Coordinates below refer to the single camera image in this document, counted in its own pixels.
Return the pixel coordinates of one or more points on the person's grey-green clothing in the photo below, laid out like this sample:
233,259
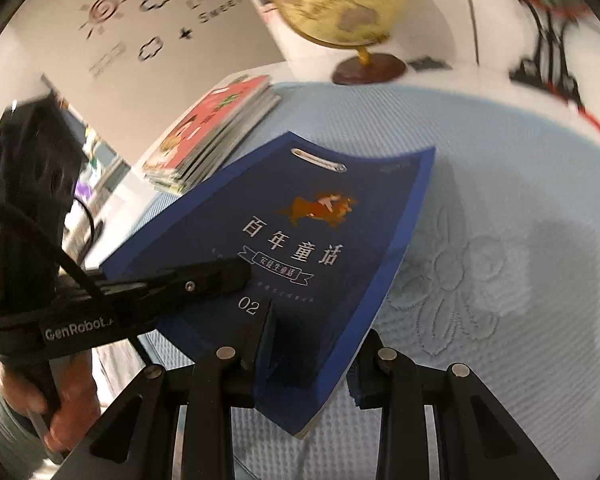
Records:
5,440

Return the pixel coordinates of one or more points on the dark blue book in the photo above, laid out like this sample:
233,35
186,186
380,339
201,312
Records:
305,240

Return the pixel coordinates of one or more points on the group of wall stickers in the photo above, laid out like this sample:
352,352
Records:
184,34

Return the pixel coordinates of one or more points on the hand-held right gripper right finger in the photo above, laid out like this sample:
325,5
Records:
360,385

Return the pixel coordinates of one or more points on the small black ornament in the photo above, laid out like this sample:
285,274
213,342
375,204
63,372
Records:
430,63

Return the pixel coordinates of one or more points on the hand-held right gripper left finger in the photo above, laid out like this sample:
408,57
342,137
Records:
262,345

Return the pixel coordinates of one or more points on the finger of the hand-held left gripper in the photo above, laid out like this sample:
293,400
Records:
195,280

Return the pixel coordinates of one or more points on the stack of sorted books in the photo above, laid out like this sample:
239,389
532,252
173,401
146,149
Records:
210,125

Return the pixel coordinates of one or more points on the light blue quilted mat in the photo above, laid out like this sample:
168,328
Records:
505,210

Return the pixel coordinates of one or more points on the person's left hand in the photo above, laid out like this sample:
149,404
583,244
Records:
77,395

